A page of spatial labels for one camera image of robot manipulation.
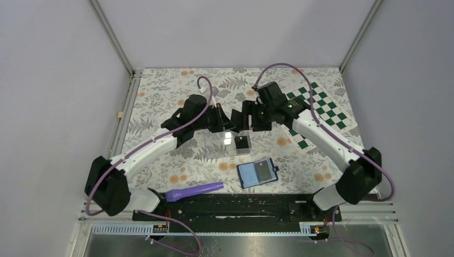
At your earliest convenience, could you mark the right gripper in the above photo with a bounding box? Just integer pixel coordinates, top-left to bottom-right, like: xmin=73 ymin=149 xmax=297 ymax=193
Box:
xmin=237 ymin=100 xmax=275 ymax=132

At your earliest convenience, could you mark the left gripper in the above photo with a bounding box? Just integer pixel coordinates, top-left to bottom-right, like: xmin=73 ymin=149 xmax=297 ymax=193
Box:
xmin=193 ymin=103 xmax=236 ymax=133

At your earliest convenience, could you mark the clear plastic card box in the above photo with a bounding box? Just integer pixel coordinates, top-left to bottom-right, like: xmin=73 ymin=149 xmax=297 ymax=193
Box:
xmin=201 ymin=131 xmax=252 ymax=159

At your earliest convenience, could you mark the navy blue card holder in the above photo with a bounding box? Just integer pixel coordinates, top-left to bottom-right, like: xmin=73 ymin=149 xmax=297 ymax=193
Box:
xmin=237 ymin=158 xmax=280 ymax=189

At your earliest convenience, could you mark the purple plastic handle tool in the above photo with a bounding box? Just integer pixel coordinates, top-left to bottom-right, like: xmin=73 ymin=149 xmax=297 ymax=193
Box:
xmin=165 ymin=182 xmax=224 ymax=202

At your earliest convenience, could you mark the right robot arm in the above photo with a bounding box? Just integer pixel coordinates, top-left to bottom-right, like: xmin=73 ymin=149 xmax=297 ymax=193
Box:
xmin=230 ymin=82 xmax=382 ymax=221

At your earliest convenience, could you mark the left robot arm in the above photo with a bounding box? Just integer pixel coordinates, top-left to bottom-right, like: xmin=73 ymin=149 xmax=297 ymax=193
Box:
xmin=84 ymin=94 xmax=236 ymax=220

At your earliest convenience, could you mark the floral patterned table mat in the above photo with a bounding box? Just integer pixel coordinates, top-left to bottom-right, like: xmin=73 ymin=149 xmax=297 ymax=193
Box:
xmin=122 ymin=67 xmax=362 ymax=193

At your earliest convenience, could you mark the green white checkerboard mat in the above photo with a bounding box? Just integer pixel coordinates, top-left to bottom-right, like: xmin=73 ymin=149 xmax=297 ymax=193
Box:
xmin=281 ymin=82 xmax=358 ymax=153

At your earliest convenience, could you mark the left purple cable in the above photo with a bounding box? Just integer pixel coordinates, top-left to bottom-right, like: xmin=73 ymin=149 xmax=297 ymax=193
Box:
xmin=85 ymin=75 xmax=214 ymax=257

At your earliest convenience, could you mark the purple cable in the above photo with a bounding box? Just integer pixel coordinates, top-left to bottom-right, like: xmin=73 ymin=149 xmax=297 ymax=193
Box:
xmin=85 ymin=75 xmax=214 ymax=257
xmin=252 ymin=63 xmax=397 ymax=257

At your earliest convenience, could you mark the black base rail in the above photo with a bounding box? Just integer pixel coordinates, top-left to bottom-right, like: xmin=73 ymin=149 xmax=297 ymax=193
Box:
xmin=154 ymin=194 xmax=344 ymax=233

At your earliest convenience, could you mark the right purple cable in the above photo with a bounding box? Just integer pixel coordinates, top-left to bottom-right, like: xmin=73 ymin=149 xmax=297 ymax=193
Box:
xmin=252 ymin=63 xmax=397 ymax=257

